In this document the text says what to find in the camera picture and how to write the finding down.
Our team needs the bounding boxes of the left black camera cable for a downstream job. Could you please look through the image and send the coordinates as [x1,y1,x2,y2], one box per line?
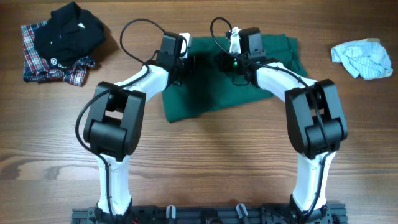
[74,17,169,222]

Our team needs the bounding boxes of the black polo shirt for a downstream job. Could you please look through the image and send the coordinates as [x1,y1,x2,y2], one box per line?
[34,1,106,69]

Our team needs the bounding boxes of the red plaid shirt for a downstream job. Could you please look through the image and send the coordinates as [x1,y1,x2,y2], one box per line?
[21,21,96,86]

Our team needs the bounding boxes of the right black camera cable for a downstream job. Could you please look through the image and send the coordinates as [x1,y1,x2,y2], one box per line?
[210,16,333,222]

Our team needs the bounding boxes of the light blue striped cloth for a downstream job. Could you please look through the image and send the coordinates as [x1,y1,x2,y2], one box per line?
[331,38,394,80]

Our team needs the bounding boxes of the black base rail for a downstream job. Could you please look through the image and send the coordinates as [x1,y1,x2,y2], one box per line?
[70,203,348,224]

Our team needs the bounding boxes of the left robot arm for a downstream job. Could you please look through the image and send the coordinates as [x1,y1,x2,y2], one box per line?
[75,32,192,223]

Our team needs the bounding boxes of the dark green shorts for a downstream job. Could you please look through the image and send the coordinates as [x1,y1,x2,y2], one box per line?
[162,34,308,123]

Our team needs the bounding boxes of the black camera cable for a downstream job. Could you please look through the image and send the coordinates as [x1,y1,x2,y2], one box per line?
[210,16,333,222]
[74,17,169,222]

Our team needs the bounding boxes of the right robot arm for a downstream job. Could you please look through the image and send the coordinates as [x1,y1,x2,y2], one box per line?
[223,27,348,223]

